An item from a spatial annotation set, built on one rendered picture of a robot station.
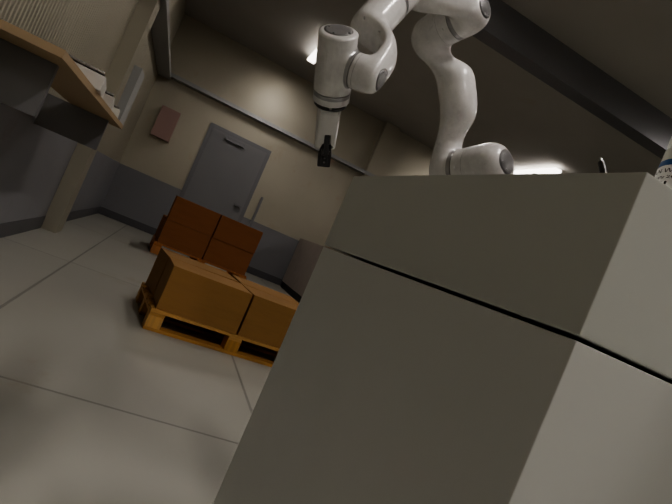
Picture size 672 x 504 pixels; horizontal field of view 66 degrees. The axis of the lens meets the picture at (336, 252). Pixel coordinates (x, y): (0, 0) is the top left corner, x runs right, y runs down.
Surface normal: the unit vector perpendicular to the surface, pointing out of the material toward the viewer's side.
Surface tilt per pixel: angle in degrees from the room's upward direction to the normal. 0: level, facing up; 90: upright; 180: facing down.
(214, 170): 90
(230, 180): 90
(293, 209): 90
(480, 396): 90
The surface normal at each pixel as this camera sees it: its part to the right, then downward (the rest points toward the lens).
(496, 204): -0.85, -0.37
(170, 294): 0.37, 0.15
